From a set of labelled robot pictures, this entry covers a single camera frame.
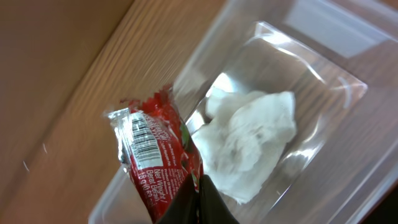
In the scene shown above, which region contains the black plastic tray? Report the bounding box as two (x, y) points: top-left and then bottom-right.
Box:
(361, 185), (398, 224)

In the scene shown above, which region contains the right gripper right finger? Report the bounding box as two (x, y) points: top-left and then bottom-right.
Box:
(199, 175), (239, 224)

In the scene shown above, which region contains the clear plastic bin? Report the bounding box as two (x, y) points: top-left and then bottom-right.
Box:
(88, 0), (397, 223)

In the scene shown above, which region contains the white napkin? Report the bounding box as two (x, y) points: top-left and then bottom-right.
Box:
(192, 89), (297, 204)

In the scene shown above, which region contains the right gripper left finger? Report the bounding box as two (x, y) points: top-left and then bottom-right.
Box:
(157, 175), (198, 224)

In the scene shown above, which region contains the red snack wrapper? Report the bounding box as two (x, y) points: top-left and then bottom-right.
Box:
(107, 85), (203, 223)

